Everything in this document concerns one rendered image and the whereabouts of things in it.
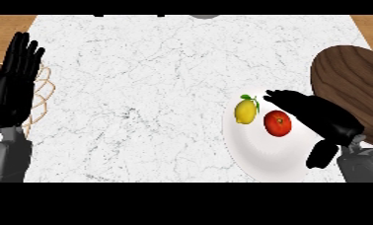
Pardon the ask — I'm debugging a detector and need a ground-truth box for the yellow lemon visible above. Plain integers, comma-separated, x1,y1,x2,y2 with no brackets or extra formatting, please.
233,94,261,125

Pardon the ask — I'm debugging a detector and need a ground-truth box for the dark wooden bowl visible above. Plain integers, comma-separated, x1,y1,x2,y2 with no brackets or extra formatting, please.
309,44,373,146

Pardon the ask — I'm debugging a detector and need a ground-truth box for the white plate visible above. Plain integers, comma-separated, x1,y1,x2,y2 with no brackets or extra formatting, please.
221,95,337,183

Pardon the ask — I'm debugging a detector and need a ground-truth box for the red tomato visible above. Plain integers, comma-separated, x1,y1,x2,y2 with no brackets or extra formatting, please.
262,110,293,138

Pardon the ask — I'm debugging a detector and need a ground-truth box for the tan wicker basket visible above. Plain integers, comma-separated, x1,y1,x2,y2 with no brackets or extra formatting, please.
20,61,57,138

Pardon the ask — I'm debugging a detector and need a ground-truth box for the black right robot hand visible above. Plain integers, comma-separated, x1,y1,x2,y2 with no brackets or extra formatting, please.
262,89,365,170

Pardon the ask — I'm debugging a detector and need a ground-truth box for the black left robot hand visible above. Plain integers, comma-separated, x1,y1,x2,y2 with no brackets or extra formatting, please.
0,32,47,128

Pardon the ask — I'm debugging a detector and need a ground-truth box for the grey round object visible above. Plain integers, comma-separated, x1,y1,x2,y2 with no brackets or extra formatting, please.
187,14,221,20

